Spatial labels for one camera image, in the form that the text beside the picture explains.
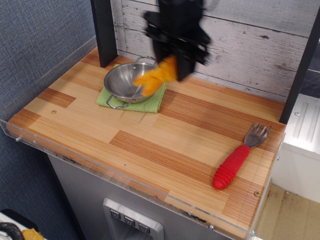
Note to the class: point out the black post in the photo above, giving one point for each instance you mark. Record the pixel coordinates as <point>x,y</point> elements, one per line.
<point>104,31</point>
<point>303,67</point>

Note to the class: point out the steel colander bowl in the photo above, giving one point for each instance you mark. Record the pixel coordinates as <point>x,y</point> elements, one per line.
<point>119,84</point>

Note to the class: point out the black left post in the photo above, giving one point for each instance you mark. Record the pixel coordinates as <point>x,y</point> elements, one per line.
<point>104,31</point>

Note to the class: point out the orange plush fish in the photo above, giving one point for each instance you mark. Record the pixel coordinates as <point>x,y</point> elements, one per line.
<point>151,81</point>

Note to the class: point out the green cloth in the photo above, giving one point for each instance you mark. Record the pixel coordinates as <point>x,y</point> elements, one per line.
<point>150,106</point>

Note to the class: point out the clear acrylic guard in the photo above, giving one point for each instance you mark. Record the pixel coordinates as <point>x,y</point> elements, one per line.
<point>49,85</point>

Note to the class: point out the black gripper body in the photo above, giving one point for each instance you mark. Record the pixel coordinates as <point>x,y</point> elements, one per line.
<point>180,20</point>

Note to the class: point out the grey toy fridge cabinet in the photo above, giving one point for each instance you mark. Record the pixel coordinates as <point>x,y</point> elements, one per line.
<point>86,191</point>

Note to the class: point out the yellow object bottom left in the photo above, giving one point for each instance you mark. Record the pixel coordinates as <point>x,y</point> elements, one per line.
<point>32,234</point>

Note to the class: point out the black right post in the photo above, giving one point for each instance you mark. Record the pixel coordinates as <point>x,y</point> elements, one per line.
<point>303,67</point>

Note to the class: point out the white aluminium frame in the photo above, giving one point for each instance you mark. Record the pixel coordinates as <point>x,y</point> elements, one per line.
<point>297,166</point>

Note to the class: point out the red handled fork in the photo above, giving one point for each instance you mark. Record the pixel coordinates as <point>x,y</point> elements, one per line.
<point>228,170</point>

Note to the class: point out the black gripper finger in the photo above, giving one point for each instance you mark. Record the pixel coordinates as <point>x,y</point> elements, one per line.
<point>163,48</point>
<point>185,65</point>

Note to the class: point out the silver dispenser panel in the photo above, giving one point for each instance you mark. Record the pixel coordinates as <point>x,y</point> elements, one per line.
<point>127,224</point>

